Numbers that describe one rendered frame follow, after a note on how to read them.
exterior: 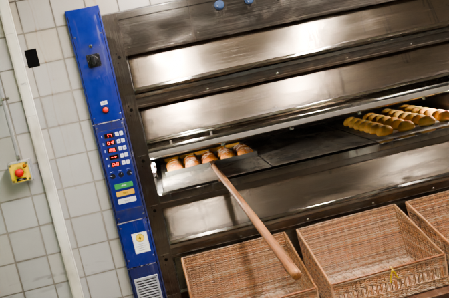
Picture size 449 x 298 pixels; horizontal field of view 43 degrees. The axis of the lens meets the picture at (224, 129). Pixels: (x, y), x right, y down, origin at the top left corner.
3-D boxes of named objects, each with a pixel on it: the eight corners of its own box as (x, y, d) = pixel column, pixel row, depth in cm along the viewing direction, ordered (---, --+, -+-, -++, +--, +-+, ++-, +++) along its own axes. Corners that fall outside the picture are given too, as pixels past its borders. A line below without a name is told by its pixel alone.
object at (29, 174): (15, 182, 276) (9, 162, 274) (36, 177, 277) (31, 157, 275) (11, 185, 268) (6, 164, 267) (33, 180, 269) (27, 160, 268)
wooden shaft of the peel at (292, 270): (303, 280, 155) (301, 269, 155) (293, 282, 155) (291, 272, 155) (216, 168, 324) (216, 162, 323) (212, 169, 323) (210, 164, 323)
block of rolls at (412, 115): (342, 126, 373) (340, 117, 373) (410, 110, 378) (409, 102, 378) (379, 137, 313) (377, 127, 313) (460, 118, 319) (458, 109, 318)
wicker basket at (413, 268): (303, 278, 299) (293, 228, 295) (403, 251, 306) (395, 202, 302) (335, 318, 251) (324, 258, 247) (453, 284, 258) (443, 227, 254)
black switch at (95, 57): (89, 68, 272) (83, 45, 270) (101, 65, 272) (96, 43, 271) (87, 68, 268) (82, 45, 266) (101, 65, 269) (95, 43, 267)
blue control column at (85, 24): (157, 284, 486) (98, 34, 457) (176, 279, 488) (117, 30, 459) (164, 424, 296) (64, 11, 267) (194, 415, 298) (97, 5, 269)
